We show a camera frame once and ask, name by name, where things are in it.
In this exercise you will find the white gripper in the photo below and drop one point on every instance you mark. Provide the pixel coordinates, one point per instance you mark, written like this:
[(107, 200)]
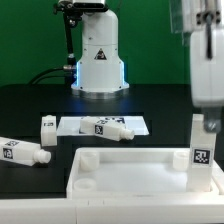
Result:
[(207, 77)]

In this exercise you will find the white desk top tray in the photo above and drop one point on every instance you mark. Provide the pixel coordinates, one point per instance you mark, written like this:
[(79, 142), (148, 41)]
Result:
[(142, 173)]

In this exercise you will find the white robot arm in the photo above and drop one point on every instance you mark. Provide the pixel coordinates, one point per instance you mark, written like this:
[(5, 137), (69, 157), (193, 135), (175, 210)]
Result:
[(99, 70)]

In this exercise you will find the white front fence bar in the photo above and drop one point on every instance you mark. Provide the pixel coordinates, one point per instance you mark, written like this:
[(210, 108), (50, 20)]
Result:
[(64, 211)]

